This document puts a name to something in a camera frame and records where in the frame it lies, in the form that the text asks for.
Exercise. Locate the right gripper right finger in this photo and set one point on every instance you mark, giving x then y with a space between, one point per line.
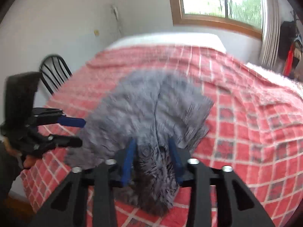
236 204

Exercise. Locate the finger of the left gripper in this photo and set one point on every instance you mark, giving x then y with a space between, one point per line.
47 143
46 116

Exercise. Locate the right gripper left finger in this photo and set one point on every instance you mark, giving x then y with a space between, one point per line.
67 205

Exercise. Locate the grey quilted down jacket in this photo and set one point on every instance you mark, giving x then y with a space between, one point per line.
149 107

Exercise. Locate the dark sleeved left forearm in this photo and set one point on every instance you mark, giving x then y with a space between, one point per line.
10 168

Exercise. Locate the coat rack with clothes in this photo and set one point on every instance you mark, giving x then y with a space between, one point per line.
290 47

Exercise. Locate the left hand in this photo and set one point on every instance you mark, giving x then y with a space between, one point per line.
26 162

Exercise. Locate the red plaid bed blanket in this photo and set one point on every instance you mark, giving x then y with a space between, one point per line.
255 125

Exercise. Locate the grey curtain by head window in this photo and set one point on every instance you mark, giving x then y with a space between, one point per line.
270 33

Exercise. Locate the wooden framed head window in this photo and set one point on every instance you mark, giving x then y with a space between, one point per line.
240 16

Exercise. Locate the yellow wall switch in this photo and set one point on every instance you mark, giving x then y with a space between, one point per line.
96 32

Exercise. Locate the white wall fixture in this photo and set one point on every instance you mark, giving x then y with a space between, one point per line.
115 12

